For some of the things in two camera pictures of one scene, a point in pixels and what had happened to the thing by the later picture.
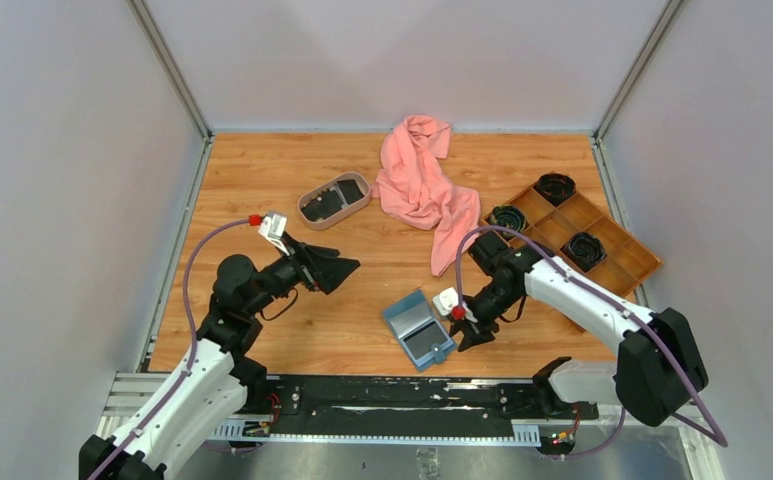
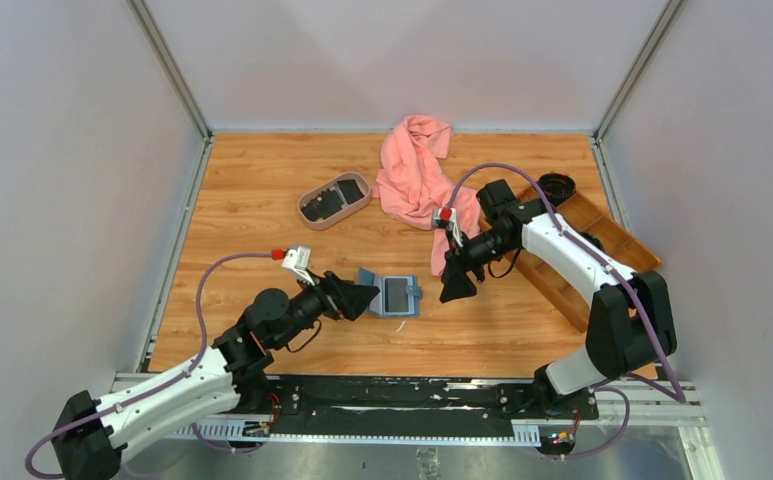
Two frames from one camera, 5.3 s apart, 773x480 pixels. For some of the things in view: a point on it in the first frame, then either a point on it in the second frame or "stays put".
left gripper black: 328,272 -> 348,298
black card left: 325,205 stays put
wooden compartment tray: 589,242 stays put
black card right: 350,190 stays put
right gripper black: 474,333 -> 455,277
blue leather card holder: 412,323 -> 398,296
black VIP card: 421,341 -> 396,295
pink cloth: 417,187 stays put
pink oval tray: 360,179 stays put
